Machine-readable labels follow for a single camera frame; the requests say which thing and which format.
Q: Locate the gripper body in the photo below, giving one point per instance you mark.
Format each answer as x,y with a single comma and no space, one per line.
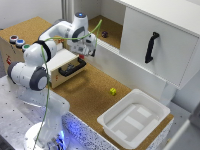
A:
87,44

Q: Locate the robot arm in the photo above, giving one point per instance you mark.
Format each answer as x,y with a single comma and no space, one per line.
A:
31,75

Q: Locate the purple block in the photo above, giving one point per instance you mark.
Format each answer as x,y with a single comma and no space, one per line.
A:
104,34

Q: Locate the yellow block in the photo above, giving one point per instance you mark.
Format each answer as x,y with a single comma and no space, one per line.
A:
113,91

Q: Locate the wooden drawer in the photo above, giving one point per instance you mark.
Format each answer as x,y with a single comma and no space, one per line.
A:
61,60

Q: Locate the white cabinet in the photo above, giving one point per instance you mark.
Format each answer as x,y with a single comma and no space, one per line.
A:
133,71

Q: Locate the wooden drawer box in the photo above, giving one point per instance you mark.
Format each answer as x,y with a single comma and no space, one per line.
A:
30,28

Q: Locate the green button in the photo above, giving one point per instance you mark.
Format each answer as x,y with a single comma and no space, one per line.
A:
25,46

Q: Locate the blue button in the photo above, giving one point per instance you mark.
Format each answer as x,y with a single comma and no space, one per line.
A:
20,42

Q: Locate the red button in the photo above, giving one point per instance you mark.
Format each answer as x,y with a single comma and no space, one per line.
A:
13,39

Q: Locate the white sliding door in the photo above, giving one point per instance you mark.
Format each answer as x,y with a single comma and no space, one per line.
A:
170,50

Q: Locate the white plastic box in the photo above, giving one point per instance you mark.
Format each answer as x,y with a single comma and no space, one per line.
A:
133,120

